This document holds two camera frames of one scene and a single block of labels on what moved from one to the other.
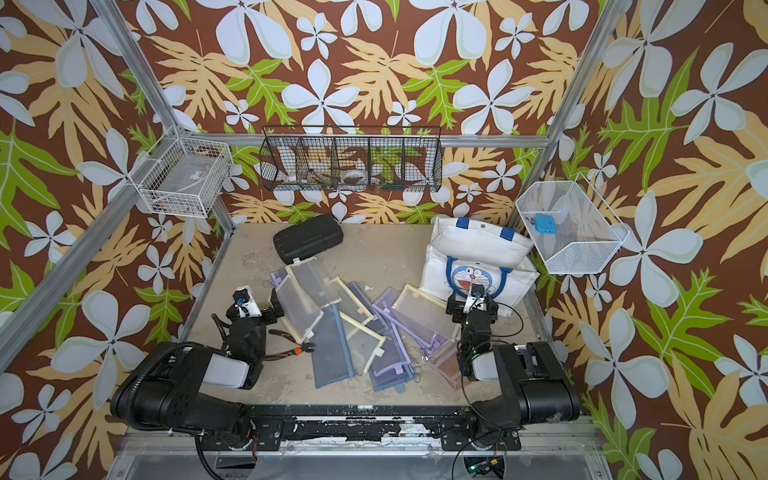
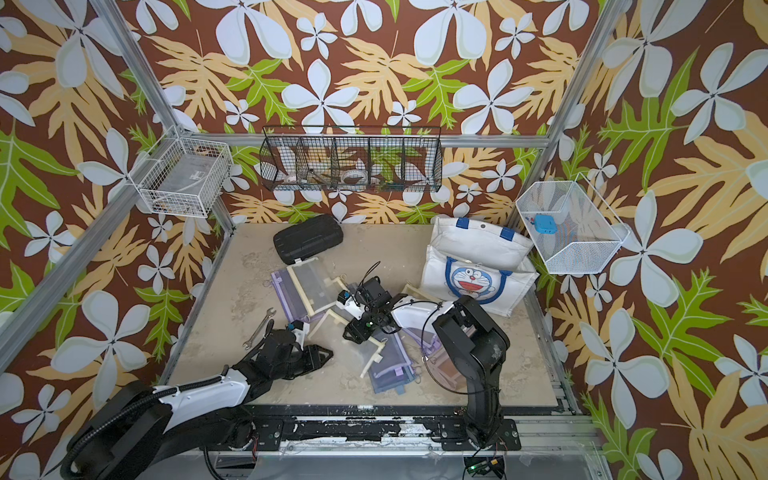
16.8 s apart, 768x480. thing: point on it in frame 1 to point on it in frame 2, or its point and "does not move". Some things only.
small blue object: [545, 224] does not move
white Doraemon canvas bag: [463, 253] does not move
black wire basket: [353, 158] does not move
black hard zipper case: [307, 237] does not move
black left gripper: [270, 317] to [316, 359]
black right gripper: [458, 307] to [356, 331]
